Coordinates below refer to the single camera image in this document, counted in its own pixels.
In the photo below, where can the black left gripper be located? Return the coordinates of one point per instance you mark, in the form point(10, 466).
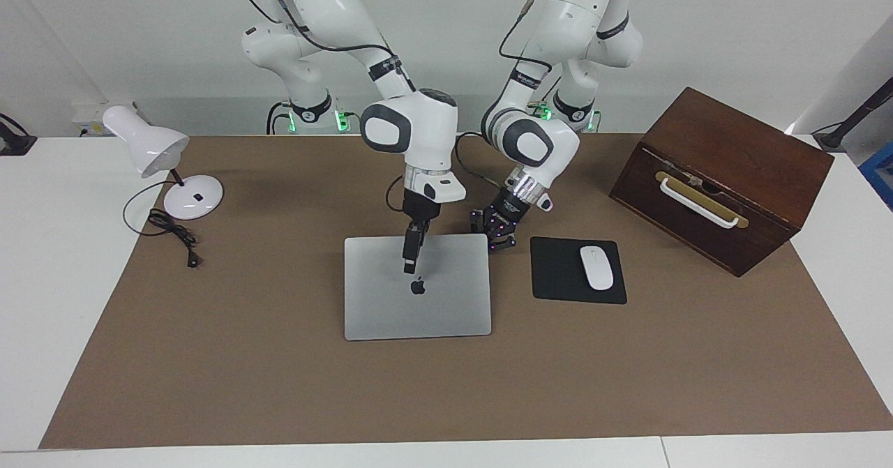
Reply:
point(509, 211)

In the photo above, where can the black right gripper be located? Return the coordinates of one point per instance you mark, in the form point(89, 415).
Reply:
point(421, 208)

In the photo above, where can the silver grey laptop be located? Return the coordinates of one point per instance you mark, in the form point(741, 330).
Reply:
point(453, 307)

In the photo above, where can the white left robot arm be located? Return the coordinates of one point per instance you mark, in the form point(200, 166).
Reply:
point(565, 21)

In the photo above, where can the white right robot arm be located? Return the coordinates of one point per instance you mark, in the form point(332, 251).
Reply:
point(432, 133)

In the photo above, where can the black mouse pad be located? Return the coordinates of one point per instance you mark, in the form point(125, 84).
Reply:
point(554, 273)

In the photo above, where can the white computer mouse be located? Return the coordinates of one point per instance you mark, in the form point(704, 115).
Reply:
point(596, 269)

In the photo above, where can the brown table mat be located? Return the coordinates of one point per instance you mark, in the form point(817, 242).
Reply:
point(446, 384)

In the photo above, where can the brass box plate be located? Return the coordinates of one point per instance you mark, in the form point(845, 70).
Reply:
point(741, 221)

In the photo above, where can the dark brown wooden box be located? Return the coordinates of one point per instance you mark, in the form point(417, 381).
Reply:
point(760, 154)

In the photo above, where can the white desk lamp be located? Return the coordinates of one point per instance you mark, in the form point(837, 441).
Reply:
point(150, 144)

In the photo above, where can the black stand pole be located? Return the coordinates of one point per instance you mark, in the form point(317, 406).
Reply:
point(861, 111)

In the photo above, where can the blue crate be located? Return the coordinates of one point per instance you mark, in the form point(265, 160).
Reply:
point(880, 178)

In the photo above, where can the white wall socket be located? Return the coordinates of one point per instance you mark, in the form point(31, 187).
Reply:
point(87, 123)

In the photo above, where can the black clamp mount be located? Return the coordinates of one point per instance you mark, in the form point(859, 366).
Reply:
point(14, 144)

